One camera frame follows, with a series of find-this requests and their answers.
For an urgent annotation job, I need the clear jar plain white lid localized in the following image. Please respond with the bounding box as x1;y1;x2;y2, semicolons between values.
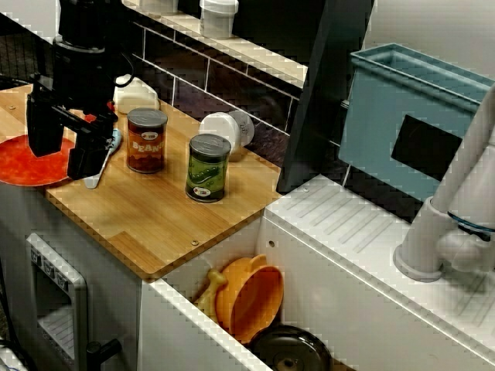
198;110;256;162

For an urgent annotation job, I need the small clear jar with logo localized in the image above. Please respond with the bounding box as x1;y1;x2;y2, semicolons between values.
199;0;240;40

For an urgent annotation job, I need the dark shelf unit with tiles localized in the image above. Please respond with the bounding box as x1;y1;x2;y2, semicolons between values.
121;0;376;194

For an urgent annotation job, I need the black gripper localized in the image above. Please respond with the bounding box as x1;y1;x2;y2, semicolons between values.
25;43;119;181

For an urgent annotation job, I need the black cabinet handle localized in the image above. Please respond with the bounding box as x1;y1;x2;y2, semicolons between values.
85;338;123;368

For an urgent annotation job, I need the brown beans can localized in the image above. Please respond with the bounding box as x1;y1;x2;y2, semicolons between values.
126;107;169;174

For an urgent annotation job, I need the red toy pepper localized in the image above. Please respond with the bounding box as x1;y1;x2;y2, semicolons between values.
75;100;117;124

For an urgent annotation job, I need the dark round pot lid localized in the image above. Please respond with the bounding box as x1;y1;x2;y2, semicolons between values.
251;325;334;371

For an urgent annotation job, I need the grey toy faucet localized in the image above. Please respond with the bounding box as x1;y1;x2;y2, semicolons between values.
393;83;495;282

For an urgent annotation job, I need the red round plate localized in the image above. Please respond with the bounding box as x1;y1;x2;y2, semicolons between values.
0;134;77;187

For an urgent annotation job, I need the grey toy oven door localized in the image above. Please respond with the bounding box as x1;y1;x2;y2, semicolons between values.
26;231;90;371

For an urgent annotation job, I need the blue plastic bin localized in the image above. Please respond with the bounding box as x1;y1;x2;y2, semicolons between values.
338;43;495;202

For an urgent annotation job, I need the toy knife blue handle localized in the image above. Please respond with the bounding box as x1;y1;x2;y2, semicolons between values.
84;128;123;189

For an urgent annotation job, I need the green peas can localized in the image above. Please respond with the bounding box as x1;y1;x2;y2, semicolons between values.
185;133;232;203

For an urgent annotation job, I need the white toy sink unit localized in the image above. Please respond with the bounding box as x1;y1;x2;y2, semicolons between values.
141;173;495;371

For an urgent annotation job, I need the orange plastic bowl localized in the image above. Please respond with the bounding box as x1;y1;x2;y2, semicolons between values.
214;254;285;345

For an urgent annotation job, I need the white squeeze bottle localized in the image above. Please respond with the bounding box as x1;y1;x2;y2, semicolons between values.
113;73;160;116

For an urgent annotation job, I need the yellow toy chicken drumstick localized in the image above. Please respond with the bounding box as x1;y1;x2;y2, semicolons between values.
193;267;229;322

